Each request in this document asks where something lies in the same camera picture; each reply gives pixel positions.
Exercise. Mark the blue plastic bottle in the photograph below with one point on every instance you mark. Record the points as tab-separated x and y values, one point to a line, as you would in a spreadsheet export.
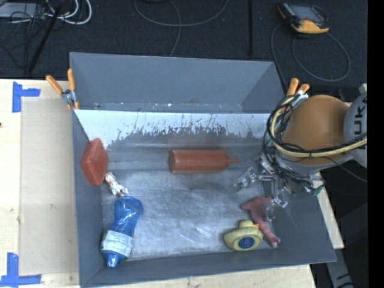
123	223

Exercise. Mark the grey metal bin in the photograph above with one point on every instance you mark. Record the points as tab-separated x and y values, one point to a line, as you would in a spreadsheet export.
186	208

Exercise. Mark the pink toy animal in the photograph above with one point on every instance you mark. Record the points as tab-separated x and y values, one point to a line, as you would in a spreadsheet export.
258	210

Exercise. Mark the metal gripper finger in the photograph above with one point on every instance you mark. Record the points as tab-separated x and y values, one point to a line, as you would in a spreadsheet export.
247	178
273	208

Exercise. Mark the brown cardboard board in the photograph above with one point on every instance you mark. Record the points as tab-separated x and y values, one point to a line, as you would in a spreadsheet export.
45	184

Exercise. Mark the yellow toy duck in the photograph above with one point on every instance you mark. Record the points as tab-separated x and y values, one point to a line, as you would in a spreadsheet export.
243	238

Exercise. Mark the red-brown squeeze bottle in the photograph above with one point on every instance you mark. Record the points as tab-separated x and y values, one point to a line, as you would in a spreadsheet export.
198	161

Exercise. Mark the red-brown flat block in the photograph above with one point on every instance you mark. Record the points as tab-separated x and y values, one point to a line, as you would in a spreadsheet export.
94	162

